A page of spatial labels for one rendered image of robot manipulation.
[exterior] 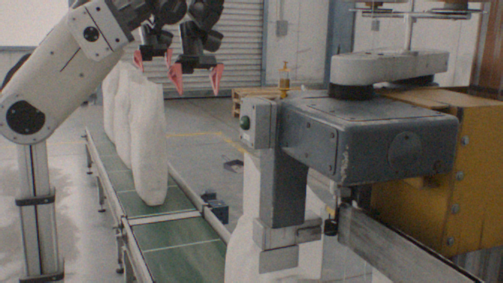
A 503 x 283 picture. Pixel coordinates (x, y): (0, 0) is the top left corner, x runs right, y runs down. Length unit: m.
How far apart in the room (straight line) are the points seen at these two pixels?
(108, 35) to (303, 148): 0.56
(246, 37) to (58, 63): 7.78
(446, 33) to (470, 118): 6.93
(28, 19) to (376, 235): 7.71
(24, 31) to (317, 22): 5.20
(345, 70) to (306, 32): 8.68
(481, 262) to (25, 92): 1.22
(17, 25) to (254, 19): 3.92
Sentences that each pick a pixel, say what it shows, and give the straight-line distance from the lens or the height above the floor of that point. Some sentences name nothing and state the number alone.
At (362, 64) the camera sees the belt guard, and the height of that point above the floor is 1.41.
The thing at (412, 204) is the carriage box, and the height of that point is 1.11.
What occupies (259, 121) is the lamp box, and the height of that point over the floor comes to 1.30.
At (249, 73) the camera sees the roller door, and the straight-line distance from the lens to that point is 9.10.
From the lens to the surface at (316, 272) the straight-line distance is 1.30.
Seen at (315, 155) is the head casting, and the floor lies 1.27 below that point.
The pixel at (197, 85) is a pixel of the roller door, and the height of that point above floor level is 0.23.
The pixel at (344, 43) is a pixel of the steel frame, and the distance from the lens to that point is 9.56.
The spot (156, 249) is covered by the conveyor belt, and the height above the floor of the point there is 0.38.
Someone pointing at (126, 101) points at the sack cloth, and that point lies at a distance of 3.55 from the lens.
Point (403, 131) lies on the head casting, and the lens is 0.81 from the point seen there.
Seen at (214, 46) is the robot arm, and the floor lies 1.40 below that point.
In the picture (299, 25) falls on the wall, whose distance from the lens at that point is 9.55.
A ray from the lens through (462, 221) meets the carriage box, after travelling 1.07.
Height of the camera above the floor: 1.49
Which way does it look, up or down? 15 degrees down
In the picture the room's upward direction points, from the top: 2 degrees clockwise
